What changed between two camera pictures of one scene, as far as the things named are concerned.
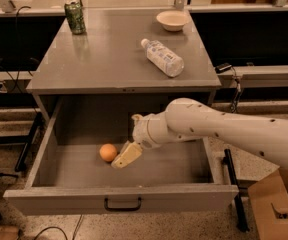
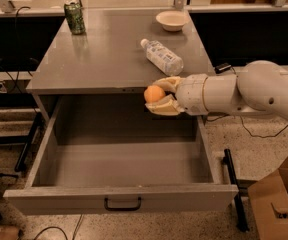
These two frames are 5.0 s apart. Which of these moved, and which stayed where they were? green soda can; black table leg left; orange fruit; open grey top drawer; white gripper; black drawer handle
Moved: orange fruit; white gripper
Stayed: black drawer handle; black table leg left; open grey top drawer; green soda can
